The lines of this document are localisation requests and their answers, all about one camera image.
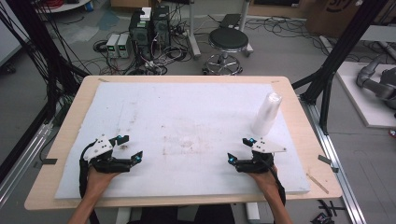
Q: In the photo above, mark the black computer tower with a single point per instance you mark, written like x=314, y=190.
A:
x=140, y=37
x=161, y=28

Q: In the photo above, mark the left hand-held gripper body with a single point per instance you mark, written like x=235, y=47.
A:
x=101, y=147

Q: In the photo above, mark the white foam mat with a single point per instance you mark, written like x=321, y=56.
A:
x=186, y=105

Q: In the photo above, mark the stack of clear plastic cups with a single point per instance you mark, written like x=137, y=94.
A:
x=267, y=113

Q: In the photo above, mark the person's dark trousers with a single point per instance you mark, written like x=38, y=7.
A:
x=180, y=215

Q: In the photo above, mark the black flat device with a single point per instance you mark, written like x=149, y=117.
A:
x=230, y=20

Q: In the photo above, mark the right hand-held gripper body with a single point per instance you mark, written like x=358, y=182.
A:
x=264, y=146

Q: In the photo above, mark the cardboard box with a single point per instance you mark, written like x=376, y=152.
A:
x=330, y=15

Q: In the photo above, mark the grey bench power supply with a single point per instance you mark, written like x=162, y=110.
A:
x=124, y=46
x=112, y=46

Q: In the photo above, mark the black round stool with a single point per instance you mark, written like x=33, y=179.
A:
x=229, y=39

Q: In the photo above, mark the dark tape piece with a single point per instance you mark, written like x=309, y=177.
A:
x=49, y=161
x=324, y=160

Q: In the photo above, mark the white box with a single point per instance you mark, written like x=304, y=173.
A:
x=145, y=14

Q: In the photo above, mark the thin wooden stick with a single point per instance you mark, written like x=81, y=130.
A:
x=317, y=183

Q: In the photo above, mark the person's left hand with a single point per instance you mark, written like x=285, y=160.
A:
x=99, y=183

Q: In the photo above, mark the grey metal stand leg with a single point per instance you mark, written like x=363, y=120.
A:
x=246, y=28
x=193, y=34

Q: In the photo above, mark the black metal frame post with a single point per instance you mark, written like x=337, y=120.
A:
x=40, y=46
x=342, y=46

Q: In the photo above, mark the white board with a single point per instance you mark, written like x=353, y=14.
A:
x=361, y=102

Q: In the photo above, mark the person's right hand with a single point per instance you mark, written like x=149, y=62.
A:
x=267, y=183

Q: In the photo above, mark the aluminium rail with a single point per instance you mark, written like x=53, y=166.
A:
x=336, y=174
x=21, y=168

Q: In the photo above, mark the black plastic parts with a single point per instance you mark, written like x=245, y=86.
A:
x=325, y=214

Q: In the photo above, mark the white table leg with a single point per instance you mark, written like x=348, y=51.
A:
x=123, y=216
x=252, y=213

